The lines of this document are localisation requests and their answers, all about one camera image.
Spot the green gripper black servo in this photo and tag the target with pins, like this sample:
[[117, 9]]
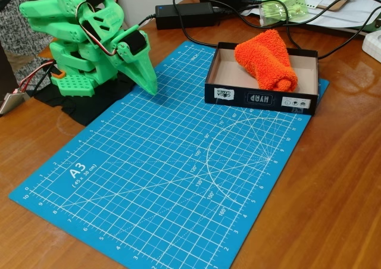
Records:
[[137, 61]]

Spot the orange fluffy sock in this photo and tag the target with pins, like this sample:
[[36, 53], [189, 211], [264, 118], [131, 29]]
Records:
[[265, 60]]

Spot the green 3D-printed robot arm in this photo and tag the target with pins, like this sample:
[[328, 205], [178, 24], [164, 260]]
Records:
[[44, 13]]

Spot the white plastic object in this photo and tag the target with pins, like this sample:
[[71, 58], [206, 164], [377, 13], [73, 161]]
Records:
[[372, 46]]

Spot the black base pad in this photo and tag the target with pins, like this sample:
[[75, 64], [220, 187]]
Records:
[[80, 111]]

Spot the large black power adapter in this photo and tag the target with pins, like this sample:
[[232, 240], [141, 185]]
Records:
[[187, 14]]

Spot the small orange clip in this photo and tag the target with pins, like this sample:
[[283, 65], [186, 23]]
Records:
[[59, 74]]

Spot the blue cutting mat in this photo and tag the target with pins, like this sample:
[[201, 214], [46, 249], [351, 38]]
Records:
[[178, 168]]

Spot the black cardboard box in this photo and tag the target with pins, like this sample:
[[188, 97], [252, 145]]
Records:
[[262, 99]]

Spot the grey speckled fabric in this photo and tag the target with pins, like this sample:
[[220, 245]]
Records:
[[18, 40]]

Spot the silver flat device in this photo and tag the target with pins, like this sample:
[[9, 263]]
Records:
[[12, 102]]

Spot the clear plastic cup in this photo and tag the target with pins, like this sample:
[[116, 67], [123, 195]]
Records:
[[279, 1]]

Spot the white paper sheets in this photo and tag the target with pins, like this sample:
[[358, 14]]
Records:
[[336, 19]]

